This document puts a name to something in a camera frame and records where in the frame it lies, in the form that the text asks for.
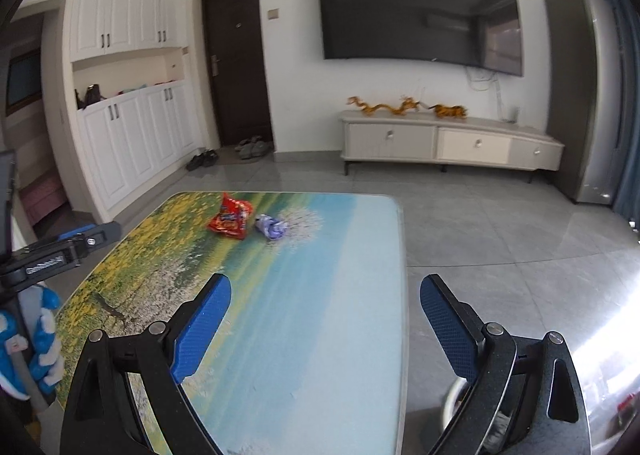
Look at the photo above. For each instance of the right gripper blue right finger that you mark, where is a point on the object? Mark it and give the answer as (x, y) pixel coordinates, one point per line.
(522, 394)

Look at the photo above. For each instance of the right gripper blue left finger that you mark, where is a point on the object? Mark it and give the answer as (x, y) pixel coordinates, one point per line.
(101, 415)

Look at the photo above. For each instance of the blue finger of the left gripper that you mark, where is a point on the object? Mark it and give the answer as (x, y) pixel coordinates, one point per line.
(72, 233)

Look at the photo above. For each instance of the red snack wrapper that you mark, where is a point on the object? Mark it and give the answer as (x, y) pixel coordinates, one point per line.
(231, 220)

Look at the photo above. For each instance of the purple wrapper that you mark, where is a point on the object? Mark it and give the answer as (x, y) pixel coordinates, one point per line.
(272, 228)

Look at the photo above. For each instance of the white round trash bin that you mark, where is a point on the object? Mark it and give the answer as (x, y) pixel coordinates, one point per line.
(452, 401)

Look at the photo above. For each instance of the black handbag on shelf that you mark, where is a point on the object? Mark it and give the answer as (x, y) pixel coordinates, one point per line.
(92, 95)

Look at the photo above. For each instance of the black shoes pair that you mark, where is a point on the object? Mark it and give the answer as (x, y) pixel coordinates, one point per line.
(205, 159)

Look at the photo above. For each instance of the grey slippers pair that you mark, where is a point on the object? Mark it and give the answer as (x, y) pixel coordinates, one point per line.
(253, 148)

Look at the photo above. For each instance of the landscape print table mat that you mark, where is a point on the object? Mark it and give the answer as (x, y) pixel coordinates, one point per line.
(311, 355)

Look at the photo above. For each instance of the blue curtain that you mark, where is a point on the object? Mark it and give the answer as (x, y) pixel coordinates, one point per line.
(626, 163)

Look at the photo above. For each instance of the dark brown entrance door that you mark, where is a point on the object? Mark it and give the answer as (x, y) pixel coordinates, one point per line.
(237, 76)

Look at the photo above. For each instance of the white grey TV cabinet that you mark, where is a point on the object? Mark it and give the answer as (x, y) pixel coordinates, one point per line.
(420, 138)

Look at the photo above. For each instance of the white router on cabinet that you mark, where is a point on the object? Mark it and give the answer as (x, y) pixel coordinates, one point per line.
(513, 115)

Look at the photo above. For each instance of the golden tiger figurine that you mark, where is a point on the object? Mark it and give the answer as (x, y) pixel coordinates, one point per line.
(446, 111)

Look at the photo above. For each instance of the golden dragon figurine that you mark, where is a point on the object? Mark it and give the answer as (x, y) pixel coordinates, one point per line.
(406, 105)

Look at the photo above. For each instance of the grey tall refrigerator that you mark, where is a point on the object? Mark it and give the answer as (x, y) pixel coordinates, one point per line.
(585, 108)

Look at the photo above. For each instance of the white wall cupboard unit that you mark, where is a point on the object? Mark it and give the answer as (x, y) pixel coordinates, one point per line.
(114, 151)

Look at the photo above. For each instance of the large black wall television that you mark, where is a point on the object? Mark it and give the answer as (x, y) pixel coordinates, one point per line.
(476, 33)

